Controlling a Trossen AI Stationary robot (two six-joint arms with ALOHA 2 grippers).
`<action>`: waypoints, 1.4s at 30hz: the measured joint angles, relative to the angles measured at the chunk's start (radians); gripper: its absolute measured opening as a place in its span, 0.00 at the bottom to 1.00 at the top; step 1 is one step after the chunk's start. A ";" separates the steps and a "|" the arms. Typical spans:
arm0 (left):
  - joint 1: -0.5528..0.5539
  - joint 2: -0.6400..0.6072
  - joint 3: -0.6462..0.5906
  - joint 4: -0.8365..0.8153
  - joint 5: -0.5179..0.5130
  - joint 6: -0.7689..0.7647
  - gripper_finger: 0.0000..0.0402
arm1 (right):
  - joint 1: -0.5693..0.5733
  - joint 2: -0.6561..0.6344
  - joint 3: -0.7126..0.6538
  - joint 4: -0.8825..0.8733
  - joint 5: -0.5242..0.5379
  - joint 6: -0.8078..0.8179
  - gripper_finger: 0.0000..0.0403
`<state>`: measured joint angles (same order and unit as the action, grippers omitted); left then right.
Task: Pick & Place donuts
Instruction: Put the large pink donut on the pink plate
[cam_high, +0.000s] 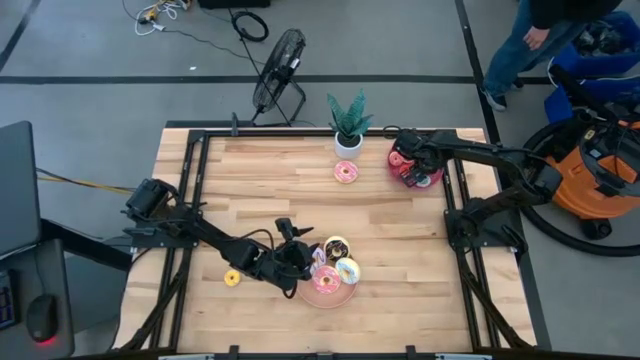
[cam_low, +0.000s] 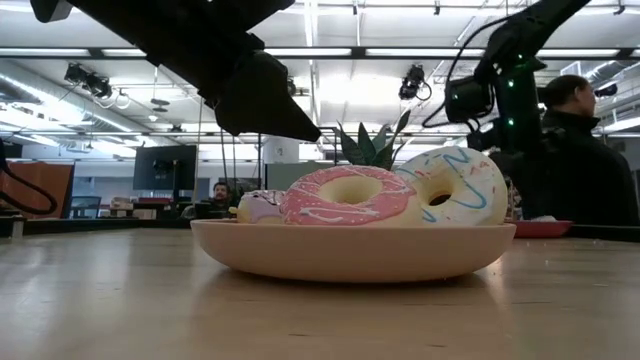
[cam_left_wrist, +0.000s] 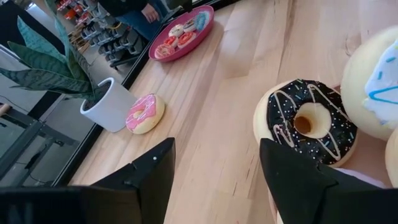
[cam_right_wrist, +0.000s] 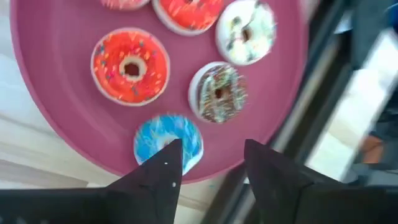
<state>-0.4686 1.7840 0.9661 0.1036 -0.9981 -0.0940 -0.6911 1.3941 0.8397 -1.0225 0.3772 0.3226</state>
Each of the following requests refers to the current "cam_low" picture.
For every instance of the large lilac donut chocolate drizzle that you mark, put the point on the large lilac donut chocolate drizzle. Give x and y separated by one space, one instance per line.
260 210

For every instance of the orange partition panel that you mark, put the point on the orange partition panel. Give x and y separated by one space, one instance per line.
50 175

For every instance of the large pink donut white drizzle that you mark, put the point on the large pink donut white drizzle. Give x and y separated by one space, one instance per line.
310 205

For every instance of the magenta plate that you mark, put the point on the magenta plate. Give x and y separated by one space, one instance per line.
542 230

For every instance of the pale pink plate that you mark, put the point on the pale pink plate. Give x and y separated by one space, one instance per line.
350 255

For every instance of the green snake plant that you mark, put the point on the green snake plant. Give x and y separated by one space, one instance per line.
372 150

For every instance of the person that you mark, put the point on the person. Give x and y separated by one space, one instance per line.
220 192
590 170

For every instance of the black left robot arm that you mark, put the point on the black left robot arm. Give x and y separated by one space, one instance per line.
100 15

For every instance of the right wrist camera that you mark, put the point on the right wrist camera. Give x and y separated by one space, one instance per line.
467 100

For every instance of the large white donut blue drizzle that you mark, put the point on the large white donut blue drizzle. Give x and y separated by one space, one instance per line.
470 175

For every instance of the black monitor screen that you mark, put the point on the black monitor screen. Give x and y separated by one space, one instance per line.
165 167

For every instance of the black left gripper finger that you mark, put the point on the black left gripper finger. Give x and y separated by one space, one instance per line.
250 112
275 85

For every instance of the black overhead camera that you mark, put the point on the black overhead camera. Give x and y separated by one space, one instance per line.
412 82

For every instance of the small white donut dark drizzle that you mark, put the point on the small white donut dark drizzle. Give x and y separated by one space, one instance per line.
542 218

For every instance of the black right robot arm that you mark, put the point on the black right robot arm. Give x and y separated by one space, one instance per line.
520 35

